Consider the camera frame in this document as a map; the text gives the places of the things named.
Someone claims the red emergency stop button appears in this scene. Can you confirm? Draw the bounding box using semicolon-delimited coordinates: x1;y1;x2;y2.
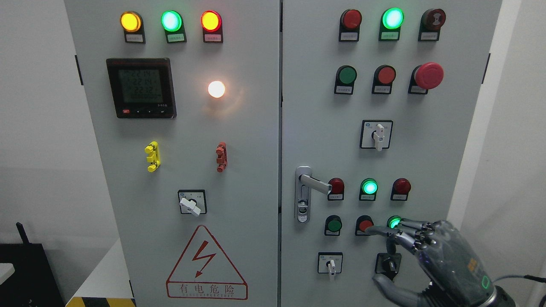
408;62;444;95

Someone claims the grey left cabinet door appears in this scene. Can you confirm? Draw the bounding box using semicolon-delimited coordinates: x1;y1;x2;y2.
65;0;280;307

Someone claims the red lamp top right door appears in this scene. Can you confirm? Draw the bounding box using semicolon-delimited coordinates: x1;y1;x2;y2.
339;9;363;41

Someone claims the dark red buzzer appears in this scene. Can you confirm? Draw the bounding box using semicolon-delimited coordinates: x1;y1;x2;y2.
418;9;446;41

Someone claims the white rotary switch upper right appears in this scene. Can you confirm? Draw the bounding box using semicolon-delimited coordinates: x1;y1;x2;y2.
360;120;393;151

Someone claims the white platform with hazard stripes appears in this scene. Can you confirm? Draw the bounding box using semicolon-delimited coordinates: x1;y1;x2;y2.
66;240;135;307

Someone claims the black digital power meter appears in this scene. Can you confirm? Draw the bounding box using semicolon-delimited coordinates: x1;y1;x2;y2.
106;58;176;119

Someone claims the grey right cabinet door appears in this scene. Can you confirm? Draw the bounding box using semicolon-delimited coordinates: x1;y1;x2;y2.
280;0;502;307

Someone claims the black selector knob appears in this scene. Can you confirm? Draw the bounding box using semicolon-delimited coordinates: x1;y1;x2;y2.
375;253;402;281

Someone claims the yellow indicator lamp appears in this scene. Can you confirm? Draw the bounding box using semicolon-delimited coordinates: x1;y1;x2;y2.
120;11;145;43

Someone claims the red high voltage warning sticker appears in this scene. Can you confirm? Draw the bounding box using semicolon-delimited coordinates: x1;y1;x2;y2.
166;225;248;301

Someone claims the red push button lower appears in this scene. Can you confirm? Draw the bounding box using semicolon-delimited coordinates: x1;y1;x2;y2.
354;214;374;236

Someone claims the orange red indicator lamp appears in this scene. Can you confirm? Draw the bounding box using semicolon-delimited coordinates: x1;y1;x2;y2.
200;10;224;43

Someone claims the green indicator lamp left door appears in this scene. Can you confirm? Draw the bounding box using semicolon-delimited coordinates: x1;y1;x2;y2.
161;10;187;43

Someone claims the red push button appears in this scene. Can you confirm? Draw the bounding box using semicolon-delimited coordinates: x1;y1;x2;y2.
371;65;396;95
354;214;374;236

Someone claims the green lit button lower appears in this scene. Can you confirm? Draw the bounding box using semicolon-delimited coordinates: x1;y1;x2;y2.
386;215;402;229

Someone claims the grey cabinet door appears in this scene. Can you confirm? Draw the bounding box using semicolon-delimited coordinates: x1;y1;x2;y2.
65;0;280;307
280;0;502;307

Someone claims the green push button lower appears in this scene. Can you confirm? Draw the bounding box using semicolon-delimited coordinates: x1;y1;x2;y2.
324;214;343;236

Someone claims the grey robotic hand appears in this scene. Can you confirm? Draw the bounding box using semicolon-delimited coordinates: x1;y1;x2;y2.
366;218;495;307

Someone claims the green lamp middle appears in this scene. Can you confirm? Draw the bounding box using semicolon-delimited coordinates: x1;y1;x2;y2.
359;177;378;201

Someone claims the green lamp top right door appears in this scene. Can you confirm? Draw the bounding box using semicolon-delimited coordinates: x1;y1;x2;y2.
378;7;404;41

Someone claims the black box with antenna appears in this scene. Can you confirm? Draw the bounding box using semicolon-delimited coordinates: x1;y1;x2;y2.
0;222;65;307

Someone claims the green push button upper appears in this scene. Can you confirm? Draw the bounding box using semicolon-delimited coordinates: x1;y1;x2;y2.
334;65;357;95

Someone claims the red push button upper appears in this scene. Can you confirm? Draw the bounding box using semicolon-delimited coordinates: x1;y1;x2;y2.
371;65;396;95

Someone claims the white glowing lamp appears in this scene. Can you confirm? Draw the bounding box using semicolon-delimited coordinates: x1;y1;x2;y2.
207;80;226;98

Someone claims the red lamp middle right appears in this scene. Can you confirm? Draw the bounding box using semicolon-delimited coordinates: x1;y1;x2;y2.
390;177;412;201

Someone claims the white rotary switch left door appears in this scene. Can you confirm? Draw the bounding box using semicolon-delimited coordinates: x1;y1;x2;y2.
177;190;207;217

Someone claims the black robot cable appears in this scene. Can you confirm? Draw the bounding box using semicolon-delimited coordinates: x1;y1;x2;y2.
491;275;546;285

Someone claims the green push button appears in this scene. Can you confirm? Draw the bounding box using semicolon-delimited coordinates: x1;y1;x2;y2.
324;214;343;236
334;65;357;95

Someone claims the white rotary switch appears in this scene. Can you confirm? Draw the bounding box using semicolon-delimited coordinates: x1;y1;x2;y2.
360;120;393;151
317;252;343;281

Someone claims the red lamp middle left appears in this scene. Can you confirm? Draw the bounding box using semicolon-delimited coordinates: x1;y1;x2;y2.
328;177;345;201

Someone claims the silver swing door handle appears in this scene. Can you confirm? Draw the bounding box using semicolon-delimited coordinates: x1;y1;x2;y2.
294;166;333;223

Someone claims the white rotary switch lower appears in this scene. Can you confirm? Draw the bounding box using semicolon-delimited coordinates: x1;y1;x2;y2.
317;252;343;281

